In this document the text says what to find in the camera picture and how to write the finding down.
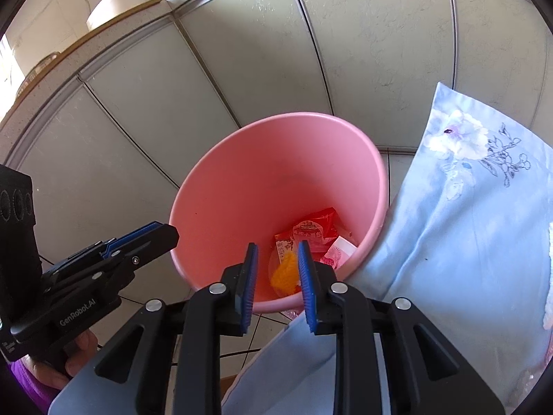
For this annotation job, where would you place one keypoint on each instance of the white round container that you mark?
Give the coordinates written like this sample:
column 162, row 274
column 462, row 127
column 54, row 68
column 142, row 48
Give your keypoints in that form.
column 125, row 4

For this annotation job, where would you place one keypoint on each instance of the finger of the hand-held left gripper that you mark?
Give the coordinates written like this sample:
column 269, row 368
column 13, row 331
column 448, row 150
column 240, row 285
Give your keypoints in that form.
column 151, row 242
column 129, row 233

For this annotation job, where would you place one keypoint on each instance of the grey kitchen cabinet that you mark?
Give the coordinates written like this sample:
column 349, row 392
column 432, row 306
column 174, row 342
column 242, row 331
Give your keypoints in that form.
column 259, row 52

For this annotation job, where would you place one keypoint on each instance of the pink plastic bucket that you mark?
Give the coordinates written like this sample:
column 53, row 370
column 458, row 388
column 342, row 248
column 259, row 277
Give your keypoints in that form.
column 259, row 173

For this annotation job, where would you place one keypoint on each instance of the pink white small packet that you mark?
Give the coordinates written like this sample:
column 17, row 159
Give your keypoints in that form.
column 339, row 253

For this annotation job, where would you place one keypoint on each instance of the light blue floral cloth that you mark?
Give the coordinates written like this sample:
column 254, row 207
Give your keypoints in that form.
column 453, row 246

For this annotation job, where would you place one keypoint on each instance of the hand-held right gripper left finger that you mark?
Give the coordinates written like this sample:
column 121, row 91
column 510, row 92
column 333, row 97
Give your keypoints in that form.
column 245, row 298

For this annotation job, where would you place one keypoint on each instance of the white cloth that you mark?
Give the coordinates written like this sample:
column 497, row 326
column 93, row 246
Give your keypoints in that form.
column 548, row 276

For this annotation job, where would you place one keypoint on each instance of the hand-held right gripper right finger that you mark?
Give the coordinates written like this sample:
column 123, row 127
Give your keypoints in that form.
column 306, row 298

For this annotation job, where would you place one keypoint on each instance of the person's left forearm purple sleeve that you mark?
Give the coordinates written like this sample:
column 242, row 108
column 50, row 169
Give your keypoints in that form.
column 30, row 391

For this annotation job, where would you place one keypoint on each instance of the person's left hand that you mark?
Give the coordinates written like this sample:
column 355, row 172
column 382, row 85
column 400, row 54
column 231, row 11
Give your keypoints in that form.
column 82, row 346

